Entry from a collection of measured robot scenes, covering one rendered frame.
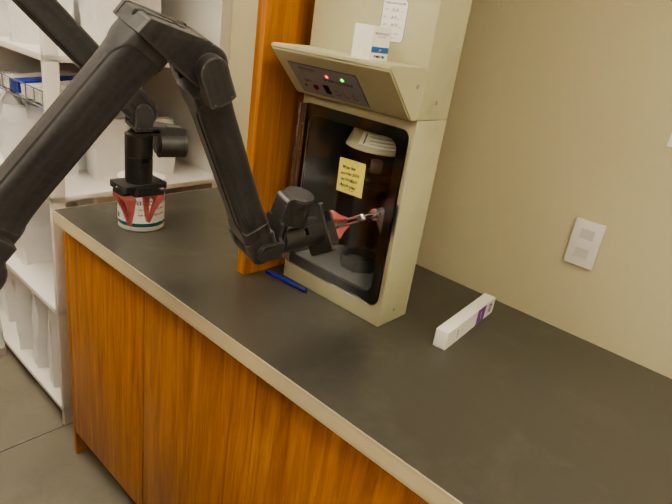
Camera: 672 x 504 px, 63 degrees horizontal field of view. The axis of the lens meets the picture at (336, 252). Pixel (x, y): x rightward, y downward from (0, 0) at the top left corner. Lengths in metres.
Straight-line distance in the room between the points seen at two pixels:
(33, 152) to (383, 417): 0.68
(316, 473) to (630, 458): 0.57
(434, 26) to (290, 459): 0.89
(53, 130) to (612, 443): 1.02
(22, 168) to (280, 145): 0.76
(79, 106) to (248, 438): 0.83
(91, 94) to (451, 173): 1.09
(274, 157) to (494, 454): 0.82
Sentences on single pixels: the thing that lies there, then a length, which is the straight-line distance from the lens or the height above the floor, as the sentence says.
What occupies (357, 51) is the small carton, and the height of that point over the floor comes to 1.52.
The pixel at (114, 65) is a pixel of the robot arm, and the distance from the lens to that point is 0.73.
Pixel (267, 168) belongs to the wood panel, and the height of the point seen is 1.22.
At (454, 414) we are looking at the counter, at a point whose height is 0.94.
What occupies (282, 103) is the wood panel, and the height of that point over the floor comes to 1.37.
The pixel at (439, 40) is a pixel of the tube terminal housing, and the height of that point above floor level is 1.56.
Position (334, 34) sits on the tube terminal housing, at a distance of 1.27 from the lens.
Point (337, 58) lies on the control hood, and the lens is 1.11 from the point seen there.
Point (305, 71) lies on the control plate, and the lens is 1.21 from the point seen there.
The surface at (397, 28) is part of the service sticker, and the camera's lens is 1.17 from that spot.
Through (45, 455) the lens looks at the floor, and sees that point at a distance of 2.35.
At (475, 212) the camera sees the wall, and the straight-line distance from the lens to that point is 1.57.
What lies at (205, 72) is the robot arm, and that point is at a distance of 0.74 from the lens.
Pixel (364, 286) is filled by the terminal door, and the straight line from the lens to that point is 1.25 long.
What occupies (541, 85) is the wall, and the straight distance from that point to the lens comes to 1.48.
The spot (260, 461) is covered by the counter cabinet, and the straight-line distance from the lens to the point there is 1.30.
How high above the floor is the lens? 1.56
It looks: 22 degrees down
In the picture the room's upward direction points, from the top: 9 degrees clockwise
